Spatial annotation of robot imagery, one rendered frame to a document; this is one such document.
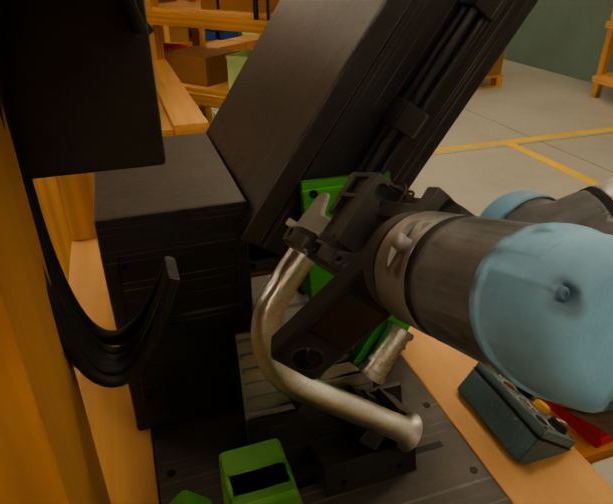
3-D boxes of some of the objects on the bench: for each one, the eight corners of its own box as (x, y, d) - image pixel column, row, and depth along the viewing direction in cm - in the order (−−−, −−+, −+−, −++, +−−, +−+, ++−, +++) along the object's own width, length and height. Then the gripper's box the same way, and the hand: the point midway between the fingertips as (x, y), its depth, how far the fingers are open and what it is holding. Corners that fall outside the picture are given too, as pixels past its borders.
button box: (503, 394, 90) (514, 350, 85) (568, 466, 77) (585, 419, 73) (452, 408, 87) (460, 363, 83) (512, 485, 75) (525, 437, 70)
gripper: (513, 244, 38) (377, 219, 58) (401, 155, 34) (297, 161, 54) (450, 350, 37) (334, 288, 57) (329, 271, 34) (250, 234, 54)
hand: (306, 252), depth 54 cm, fingers closed on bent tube, 3 cm apart
